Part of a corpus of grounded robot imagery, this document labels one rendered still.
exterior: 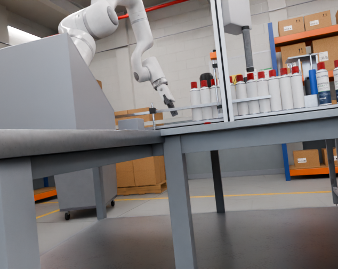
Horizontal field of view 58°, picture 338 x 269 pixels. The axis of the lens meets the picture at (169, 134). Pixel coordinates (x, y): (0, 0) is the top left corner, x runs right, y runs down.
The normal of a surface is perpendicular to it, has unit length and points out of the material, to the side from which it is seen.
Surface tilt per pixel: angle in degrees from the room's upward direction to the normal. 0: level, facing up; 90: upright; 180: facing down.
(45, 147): 90
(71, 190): 93
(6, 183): 90
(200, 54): 90
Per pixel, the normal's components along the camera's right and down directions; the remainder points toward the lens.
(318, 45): -0.35, 0.01
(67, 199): -0.03, 0.04
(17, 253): 0.93, -0.11
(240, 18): 0.66, -0.09
